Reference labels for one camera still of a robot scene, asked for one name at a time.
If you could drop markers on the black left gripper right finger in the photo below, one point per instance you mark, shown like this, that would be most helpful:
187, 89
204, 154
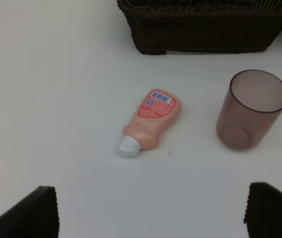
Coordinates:
263, 215

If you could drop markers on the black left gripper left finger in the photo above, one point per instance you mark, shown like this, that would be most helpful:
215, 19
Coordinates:
35, 216

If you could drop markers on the pink lotion bottle white cap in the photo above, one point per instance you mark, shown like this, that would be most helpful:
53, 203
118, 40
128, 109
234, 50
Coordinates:
156, 113

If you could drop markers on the translucent pink plastic cup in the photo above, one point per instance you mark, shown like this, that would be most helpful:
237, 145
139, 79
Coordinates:
251, 106

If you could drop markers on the dark brown wicker basket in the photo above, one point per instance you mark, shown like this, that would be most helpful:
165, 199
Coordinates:
202, 26

